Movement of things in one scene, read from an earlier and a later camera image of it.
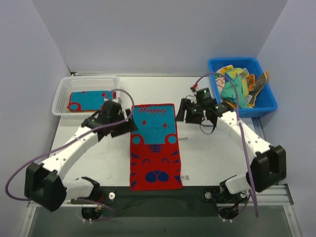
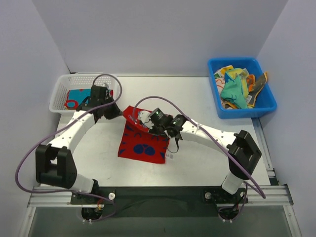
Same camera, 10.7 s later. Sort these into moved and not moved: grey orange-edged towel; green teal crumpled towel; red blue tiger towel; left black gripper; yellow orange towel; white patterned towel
Moved: left black gripper; red blue tiger towel
Not moved: green teal crumpled towel; grey orange-edged towel; white patterned towel; yellow orange towel
